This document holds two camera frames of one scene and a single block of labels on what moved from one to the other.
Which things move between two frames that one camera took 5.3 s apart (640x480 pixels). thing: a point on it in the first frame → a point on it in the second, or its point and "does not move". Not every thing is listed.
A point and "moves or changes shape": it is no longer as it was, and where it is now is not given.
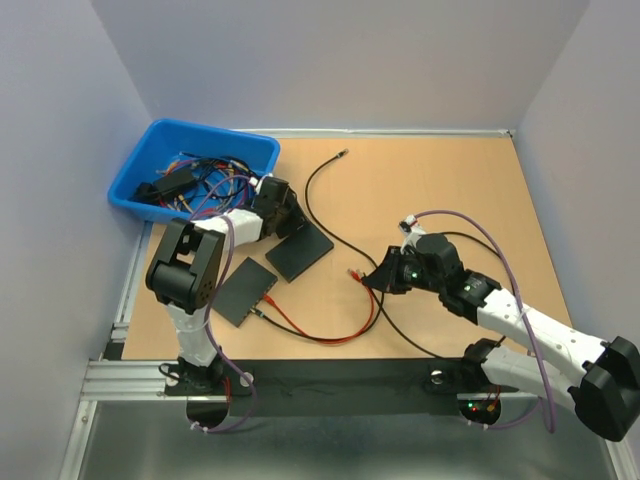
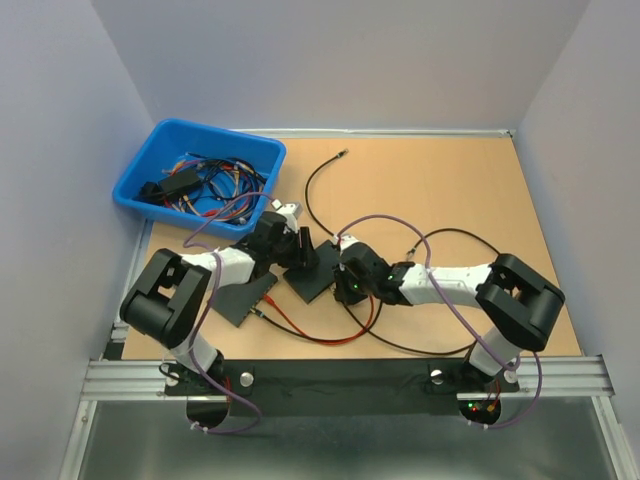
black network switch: x=242 y=290 does not move
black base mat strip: x=331 y=388 does not move
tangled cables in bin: x=196 y=184 does not move
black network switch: x=292 y=256 moves or changes shape
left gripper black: x=297 y=217 → x=304 y=257
